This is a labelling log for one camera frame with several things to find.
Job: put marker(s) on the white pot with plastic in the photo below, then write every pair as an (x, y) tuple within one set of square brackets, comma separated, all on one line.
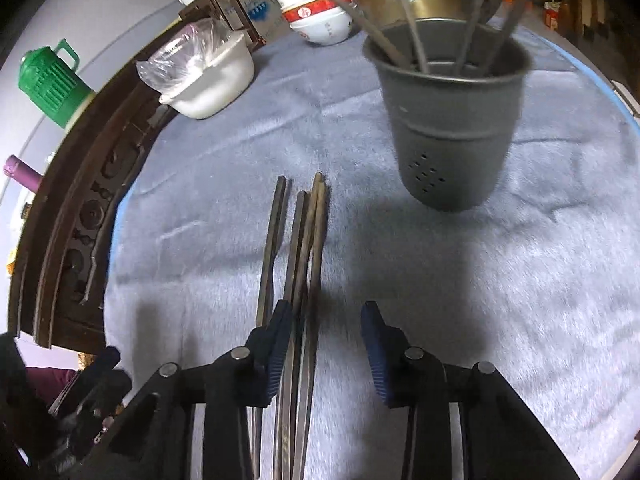
[(201, 70)]

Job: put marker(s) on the thin dark chopstick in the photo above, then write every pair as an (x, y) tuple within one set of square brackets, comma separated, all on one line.
[(417, 43)]

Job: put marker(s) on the green plastic thermos jug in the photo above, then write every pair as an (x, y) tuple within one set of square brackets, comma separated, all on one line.
[(48, 76)]

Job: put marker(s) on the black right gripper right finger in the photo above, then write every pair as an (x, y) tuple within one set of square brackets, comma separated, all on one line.
[(402, 374)]

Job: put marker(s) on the brown chopstick of bundle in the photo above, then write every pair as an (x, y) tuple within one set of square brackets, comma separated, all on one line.
[(264, 305), (303, 262), (310, 334), (284, 431)]

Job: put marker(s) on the red white stacked bowls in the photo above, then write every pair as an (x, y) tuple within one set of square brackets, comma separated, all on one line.
[(320, 22)]

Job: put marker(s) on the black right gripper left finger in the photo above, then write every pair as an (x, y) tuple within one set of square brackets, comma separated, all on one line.
[(268, 346)]

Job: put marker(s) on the white cardboard box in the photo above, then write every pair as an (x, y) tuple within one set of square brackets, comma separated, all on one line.
[(265, 15)]

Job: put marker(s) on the carved dark wooden chair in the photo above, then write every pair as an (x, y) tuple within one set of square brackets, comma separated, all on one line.
[(59, 280)]

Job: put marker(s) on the grey table cloth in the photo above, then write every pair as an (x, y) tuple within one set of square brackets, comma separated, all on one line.
[(542, 279)]

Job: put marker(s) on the purple bottle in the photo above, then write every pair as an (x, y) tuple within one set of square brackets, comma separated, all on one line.
[(26, 176)]

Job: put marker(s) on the dark grey utensil holder cup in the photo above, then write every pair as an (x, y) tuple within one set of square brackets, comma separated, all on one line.
[(451, 132)]

